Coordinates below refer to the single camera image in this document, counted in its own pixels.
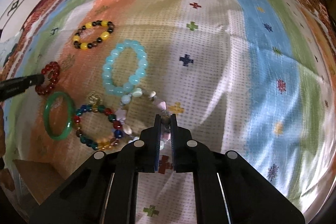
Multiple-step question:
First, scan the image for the white shell stone bracelet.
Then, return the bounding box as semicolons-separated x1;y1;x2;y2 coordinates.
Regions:
115;87;172;151

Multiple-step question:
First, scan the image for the silver metal tin box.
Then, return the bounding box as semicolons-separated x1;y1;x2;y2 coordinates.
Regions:
14;159;65;205

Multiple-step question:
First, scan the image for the yellow and black bead bracelet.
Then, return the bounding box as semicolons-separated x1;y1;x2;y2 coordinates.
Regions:
72;19;116;51

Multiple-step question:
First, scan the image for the multicolour glass bead bracelet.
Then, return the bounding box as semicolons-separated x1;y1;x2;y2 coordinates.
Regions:
72;104;124;151

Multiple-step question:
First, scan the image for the dark red bead bracelet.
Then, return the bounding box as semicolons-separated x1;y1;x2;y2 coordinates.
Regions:
35;61;61;97

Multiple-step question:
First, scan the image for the light blue bead bracelet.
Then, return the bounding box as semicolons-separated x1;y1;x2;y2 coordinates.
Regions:
102;39;149;96

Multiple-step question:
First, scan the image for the striped colourful bed blanket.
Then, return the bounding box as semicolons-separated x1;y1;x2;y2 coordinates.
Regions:
1;0;335;223

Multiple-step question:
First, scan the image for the green jade bangle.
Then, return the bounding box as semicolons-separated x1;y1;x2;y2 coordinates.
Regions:
43;92;75;141

